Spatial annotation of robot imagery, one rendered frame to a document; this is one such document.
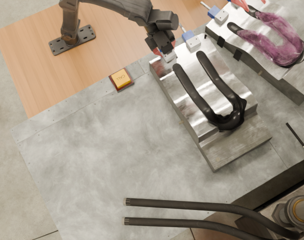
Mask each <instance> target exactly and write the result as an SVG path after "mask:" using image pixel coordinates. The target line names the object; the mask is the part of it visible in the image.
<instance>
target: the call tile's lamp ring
mask: <svg viewBox="0 0 304 240"><path fill-rule="evenodd" d="M123 69H124V70H125V71H126V73H127V75H128V76H129V78H130V80H131V82H130V83H128V84H126V85H125V86H123V87H121V88H119V89H118V88H117V87H116V85H115V83H114V81H113V80H112V78H111V75H110V76H109V78H110V79H111V81H112V83H113V85H114V86H115V88H116V90H117V91H119V90H121V89H123V88H124V87H126V86H128V85H130V84H132V83H134V82H133V80H132V78H131V77H130V75H129V73H128V72H127V70H126V68H125V67H124V68H123ZM121 70H122V69H121ZM119 71H120V70H119ZM115 73H116V72H115ZM115 73H113V74H115ZM113 74H112V75H113Z"/></svg>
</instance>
